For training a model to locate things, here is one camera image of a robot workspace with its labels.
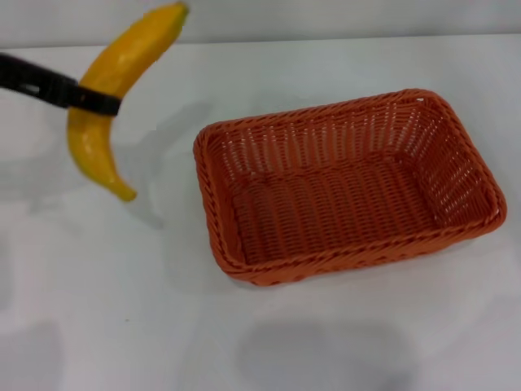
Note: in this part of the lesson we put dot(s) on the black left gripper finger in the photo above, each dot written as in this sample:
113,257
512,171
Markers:
61,89

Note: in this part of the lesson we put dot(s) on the yellow banana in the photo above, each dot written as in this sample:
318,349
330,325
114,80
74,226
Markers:
118,61

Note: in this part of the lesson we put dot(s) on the orange woven plastic basket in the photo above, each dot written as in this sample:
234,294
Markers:
346,203

